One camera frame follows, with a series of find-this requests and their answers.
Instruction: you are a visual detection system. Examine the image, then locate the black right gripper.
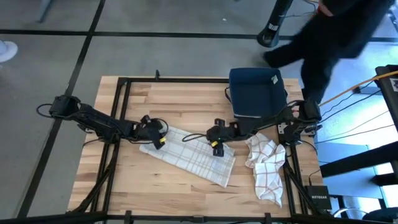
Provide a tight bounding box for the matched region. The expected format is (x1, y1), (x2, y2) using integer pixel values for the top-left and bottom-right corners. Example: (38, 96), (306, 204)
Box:
(206, 118), (241, 157)

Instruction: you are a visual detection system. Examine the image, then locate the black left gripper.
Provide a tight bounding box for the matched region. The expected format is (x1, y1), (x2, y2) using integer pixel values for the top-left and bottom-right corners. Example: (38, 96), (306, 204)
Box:
(135, 114), (169, 151)

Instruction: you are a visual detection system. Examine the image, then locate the white towel with grey checks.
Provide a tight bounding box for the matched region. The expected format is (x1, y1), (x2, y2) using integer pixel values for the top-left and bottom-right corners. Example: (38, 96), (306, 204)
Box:
(139, 125), (236, 189)

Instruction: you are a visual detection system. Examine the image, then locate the navy fabric basket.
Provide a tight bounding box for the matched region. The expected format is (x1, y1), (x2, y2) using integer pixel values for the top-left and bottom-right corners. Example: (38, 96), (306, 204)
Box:
(224, 67), (289, 121)

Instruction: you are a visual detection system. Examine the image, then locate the white towel with red checks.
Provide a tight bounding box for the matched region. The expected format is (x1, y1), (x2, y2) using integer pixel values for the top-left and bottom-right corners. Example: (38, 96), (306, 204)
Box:
(244, 132), (287, 208)

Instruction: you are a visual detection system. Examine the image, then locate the black floor stand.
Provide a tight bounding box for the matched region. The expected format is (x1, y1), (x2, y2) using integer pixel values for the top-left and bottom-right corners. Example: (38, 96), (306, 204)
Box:
(256, 0), (294, 49)

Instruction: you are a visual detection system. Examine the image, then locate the black desk foot beam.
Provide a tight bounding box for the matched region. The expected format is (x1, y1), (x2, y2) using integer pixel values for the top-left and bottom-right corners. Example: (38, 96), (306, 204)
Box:
(319, 140), (398, 187)

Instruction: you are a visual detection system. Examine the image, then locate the person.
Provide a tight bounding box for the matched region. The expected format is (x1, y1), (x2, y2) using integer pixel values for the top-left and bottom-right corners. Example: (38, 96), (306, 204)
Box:
(262, 0), (396, 105)

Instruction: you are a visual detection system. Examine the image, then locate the grey power strip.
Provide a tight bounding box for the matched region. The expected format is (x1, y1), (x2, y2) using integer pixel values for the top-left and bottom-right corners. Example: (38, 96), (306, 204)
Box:
(352, 86), (382, 95)

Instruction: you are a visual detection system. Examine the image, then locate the grey furniture leg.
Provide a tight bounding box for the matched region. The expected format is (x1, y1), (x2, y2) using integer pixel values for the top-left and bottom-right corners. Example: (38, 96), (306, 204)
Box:
(33, 0), (53, 24)

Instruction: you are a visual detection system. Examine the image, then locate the white round stand base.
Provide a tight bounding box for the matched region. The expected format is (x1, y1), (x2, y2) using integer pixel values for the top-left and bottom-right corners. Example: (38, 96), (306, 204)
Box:
(0, 39), (19, 64)

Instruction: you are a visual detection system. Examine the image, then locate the black desk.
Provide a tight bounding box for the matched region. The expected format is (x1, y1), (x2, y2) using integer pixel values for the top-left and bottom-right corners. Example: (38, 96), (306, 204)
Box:
(374, 64), (398, 133)

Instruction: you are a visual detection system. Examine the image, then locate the black office chair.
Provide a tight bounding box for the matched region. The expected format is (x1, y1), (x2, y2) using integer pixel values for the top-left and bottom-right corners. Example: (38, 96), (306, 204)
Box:
(331, 206), (398, 224)

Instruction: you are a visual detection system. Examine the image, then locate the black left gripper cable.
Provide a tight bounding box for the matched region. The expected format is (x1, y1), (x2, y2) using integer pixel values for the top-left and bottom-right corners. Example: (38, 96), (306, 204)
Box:
(152, 117), (170, 138)

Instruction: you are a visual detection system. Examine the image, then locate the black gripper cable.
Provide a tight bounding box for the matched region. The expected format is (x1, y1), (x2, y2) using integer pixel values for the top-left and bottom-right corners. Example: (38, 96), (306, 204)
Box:
(182, 133), (210, 143)
(152, 117), (170, 138)

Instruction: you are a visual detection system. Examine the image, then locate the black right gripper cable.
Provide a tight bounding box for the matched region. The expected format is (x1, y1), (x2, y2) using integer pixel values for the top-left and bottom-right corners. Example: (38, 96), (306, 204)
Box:
(182, 133), (210, 143)

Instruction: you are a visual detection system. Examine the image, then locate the black metal table frame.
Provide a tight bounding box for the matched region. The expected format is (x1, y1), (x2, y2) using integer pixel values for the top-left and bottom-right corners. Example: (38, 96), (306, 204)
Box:
(63, 70), (321, 224)

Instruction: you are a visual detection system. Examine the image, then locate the black Netgear network switch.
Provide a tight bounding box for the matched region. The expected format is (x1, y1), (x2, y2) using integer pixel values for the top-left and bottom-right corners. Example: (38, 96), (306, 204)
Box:
(303, 185), (333, 211)

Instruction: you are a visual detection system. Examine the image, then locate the yellow cable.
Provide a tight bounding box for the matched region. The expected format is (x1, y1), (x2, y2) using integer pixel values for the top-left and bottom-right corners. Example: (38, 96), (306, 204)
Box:
(320, 70), (398, 106)

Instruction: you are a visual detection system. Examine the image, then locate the thin beige floor cable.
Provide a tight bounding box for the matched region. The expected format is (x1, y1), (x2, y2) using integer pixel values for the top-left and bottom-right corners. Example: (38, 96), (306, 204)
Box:
(349, 110), (389, 132)

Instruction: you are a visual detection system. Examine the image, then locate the thin black floor cable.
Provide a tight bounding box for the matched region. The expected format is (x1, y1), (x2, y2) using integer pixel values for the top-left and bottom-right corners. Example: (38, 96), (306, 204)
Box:
(313, 124), (396, 144)

